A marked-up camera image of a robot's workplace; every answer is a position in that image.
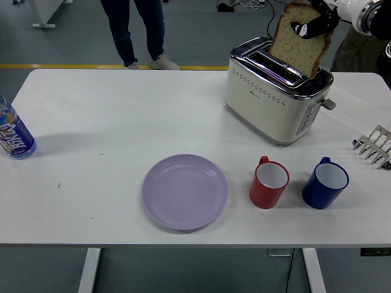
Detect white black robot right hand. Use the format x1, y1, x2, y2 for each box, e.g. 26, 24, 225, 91
290, 0, 366, 39

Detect brown-crust bread slice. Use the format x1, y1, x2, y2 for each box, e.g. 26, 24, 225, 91
268, 0, 334, 81

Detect grey toaster lever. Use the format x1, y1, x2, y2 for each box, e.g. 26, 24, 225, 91
319, 98, 337, 111

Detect purple round plate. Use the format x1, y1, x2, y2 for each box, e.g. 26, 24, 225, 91
141, 153, 229, 231

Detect person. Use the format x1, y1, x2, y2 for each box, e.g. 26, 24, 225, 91
329, 26, 386, 74
100, 0, 180, 71

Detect white paper sheet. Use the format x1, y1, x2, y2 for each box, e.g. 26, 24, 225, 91
319, 84, 391, 135

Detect cream chrome two-slot toaster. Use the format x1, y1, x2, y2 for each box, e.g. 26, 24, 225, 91
224, 36, 334, 149

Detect silver metal toast rack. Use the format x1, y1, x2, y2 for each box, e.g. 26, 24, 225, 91
353, 124, 391, 170

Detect blue enamel mug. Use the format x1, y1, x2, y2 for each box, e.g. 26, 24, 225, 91
301, 156, 349, 211

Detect red enamel mug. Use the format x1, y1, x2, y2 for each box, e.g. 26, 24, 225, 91
249, 156, 290, 210

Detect black table control panel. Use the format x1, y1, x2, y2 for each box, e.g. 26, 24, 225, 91
359, 247, 391, 257

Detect white table leg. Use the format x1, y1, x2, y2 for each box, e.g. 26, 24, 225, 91
302, 247, 327, 293
78, 247, 102, 293

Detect yellow floor tape line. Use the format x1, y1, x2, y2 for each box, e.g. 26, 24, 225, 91
0, 63, 385, 74

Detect white background desk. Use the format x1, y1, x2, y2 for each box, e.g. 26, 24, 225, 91
11, 0, 74, 29

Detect blue-label plastic water bottle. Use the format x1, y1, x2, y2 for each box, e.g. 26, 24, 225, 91
0, 94, 37, 160

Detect black toaster power cable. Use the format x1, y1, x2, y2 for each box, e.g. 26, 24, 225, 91
265, 0, 276, 39

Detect white cable bundle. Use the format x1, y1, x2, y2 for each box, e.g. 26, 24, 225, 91
235, 0, 266, 9

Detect grey under-table bracket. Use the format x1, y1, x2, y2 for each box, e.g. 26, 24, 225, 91
267, 248, 294, 257

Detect black cable under table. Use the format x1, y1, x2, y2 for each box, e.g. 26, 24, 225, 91
285, 248, 295, 293

